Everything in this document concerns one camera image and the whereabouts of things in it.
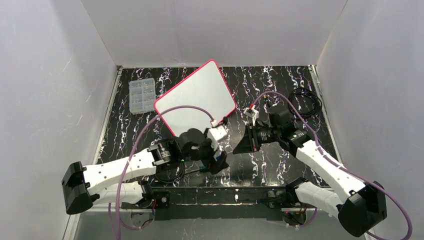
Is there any black coiled cable front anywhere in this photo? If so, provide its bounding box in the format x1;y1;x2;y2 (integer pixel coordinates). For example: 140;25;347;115
153;158;186;184

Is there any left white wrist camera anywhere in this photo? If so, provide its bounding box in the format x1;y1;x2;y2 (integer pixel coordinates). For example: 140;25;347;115
205;125;228;151

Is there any clear plastic organizer box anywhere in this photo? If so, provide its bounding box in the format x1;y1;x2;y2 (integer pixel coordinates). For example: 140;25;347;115
129;78;156;115

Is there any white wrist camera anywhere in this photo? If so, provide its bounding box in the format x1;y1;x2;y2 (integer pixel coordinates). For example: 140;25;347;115
205;125;228;151
243;105;259;126

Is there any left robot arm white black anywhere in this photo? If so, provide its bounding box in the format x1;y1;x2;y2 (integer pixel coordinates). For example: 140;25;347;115
61;126;229;215

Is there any pink framed whiteboard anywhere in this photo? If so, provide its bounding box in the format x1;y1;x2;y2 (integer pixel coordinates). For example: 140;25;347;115
153;59;236;136

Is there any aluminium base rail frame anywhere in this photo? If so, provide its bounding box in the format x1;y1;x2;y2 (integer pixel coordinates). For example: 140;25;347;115
62;64;379;240

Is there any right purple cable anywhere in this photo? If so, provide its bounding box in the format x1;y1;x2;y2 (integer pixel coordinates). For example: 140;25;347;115
253;91;413;240

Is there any black coiled cable right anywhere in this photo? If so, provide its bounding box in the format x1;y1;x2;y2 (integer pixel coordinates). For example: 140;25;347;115
287;87;323;119

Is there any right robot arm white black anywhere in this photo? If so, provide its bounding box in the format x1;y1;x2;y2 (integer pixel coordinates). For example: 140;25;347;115
233;106;387;237

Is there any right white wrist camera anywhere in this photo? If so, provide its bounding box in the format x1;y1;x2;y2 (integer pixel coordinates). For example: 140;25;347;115
243;105;259;126

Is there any black coiled cable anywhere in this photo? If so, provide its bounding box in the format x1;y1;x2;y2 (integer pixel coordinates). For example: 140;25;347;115
153;158;186;184
287;87;323;119

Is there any green handled screwdriver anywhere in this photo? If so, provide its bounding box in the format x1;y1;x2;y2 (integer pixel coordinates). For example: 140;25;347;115
184;167;210;175

